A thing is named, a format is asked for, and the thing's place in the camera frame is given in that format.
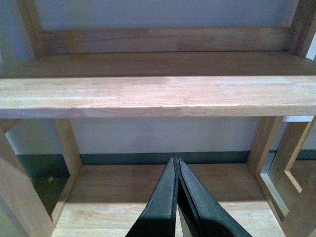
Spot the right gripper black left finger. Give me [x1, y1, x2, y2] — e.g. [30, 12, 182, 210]
[126, 159, 178, 237]

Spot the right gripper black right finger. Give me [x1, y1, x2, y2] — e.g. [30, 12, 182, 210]
[177, 158, 251, 237]

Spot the light wooden shelf unit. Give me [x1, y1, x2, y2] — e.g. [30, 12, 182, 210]
[0, 0, 316, 237]

